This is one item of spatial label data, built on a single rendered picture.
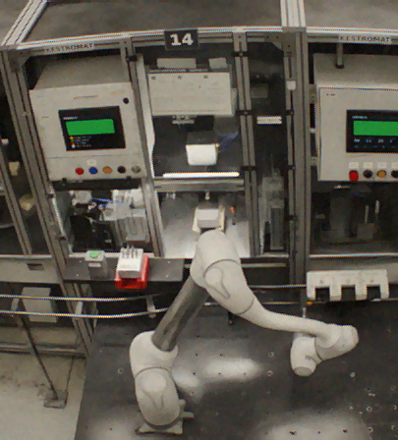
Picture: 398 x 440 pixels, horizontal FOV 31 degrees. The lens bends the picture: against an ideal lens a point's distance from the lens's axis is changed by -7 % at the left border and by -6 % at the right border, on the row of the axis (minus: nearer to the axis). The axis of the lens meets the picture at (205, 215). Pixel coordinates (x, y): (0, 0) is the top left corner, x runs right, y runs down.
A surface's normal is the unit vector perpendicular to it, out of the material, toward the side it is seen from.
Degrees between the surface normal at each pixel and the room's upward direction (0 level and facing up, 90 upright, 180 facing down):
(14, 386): 0
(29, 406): 0
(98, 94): 90
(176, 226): 0
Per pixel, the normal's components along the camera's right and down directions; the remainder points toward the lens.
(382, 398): -0.08, -0.74
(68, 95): -0.07, 0.67
